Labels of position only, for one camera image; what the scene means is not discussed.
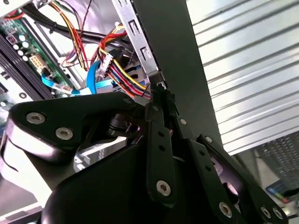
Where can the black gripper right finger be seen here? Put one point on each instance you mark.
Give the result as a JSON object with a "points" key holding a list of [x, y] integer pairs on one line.
{"points": [[198, 158]]}

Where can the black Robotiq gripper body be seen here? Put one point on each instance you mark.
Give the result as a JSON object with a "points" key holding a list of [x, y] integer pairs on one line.
{"points": [[105, 191]]}

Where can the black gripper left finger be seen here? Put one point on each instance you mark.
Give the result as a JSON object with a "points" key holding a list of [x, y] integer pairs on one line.
{"points": [[158, 158]]}

